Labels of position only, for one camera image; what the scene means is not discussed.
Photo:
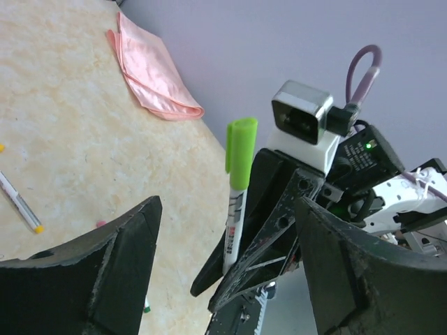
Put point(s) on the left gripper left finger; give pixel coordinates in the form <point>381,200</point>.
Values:
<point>93,284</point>

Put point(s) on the dark green cap marker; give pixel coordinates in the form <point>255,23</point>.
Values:
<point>147,308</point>

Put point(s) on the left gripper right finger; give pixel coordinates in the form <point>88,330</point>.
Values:
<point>360,284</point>

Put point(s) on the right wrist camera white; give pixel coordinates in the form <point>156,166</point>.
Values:
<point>300,125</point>

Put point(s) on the pink cap paint marker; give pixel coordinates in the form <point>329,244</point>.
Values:
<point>100,224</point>

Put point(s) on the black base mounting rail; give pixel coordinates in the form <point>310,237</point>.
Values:
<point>244,315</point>

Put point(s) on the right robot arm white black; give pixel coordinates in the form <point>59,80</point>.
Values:
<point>366,187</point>

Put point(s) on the yellow marker pen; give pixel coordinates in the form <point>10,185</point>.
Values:
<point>25,211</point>

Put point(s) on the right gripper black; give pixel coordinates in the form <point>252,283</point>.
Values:
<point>260,237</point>

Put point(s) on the pink cloth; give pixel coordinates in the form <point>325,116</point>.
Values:
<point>150,72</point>

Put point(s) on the lime cap white marker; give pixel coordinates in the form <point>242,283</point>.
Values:
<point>240,145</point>

